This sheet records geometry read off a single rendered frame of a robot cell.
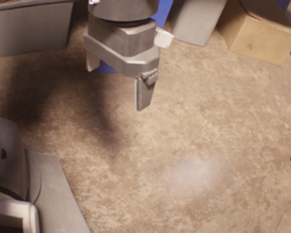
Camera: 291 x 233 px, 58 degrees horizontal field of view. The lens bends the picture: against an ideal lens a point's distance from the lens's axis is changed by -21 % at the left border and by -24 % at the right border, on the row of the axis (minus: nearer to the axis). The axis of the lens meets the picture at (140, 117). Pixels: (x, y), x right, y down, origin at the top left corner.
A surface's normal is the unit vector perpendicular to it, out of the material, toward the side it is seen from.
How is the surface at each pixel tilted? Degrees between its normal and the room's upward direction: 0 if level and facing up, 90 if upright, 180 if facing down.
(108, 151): 0
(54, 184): 0
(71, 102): 0
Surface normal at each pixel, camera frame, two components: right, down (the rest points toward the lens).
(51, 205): 0.22, -0.56
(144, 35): 0.70, 0.57
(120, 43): -0.71, 0.47
